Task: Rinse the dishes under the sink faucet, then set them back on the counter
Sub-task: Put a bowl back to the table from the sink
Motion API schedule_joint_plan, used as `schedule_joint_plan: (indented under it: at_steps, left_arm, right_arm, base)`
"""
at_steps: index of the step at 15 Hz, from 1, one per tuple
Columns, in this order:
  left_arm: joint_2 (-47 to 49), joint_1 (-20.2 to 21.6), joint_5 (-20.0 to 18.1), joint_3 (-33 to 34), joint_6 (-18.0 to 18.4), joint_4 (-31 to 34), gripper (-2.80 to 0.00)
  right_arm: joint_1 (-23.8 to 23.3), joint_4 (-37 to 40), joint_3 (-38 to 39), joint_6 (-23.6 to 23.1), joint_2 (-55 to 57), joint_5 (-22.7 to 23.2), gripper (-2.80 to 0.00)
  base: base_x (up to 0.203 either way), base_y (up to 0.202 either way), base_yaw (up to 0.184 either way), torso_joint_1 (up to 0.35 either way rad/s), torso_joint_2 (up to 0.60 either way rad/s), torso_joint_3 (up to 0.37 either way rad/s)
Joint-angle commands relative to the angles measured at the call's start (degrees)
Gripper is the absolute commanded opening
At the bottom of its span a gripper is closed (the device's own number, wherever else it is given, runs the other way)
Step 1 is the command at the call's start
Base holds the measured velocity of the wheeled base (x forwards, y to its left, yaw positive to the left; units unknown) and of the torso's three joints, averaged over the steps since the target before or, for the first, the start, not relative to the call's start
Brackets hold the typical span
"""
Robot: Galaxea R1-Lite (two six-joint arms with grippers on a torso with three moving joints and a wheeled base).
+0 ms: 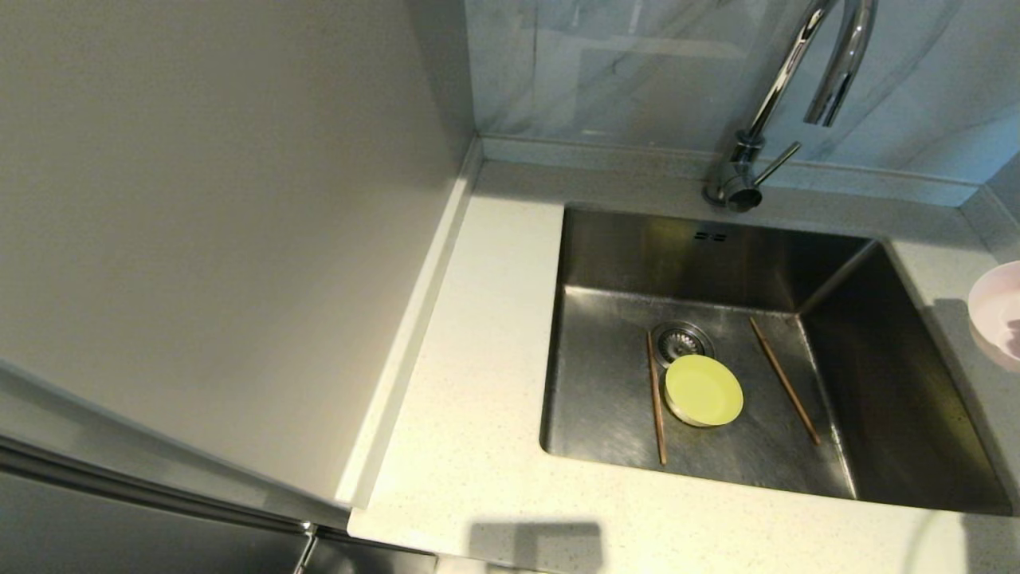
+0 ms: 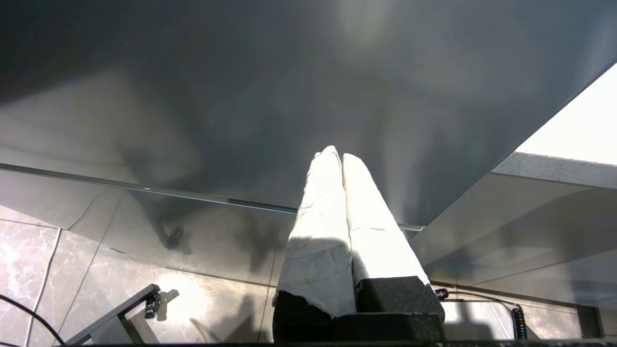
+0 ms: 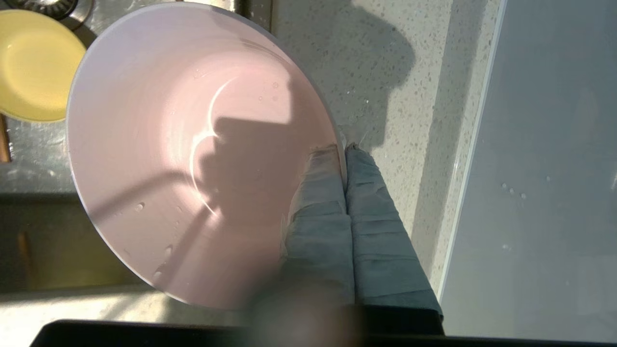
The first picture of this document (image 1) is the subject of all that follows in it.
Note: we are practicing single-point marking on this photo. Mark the chrome faucet lever rod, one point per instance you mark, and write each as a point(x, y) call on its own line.
point(777, 163)

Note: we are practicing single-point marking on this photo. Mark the under-counter cabinet front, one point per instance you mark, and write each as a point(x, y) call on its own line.
point(366, 560)

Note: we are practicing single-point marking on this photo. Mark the silver cabinet rail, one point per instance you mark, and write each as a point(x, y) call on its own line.
point(159, 494)

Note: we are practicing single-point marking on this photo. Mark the chrome gooseneck faucet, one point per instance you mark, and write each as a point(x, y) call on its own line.
point(785, 72)

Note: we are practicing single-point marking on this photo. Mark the yellow plastic bowl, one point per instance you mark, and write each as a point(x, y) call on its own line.
point(703, 391)

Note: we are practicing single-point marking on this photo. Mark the round metal drain strainer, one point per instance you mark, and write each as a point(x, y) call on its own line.
point(677, 339)

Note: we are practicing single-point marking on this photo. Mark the stainless steel sink basin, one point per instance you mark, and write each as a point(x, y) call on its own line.
point(900, 414)

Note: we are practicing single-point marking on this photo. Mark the tall cabinet unit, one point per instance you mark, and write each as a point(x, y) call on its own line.
point(199, 239)

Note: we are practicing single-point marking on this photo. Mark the pink plastic bowl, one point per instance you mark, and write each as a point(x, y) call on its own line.
point(992, 311)

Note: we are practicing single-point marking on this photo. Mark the brown wooden chopstick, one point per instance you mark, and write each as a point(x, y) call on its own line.
point(785, 383)
point(657, 414)

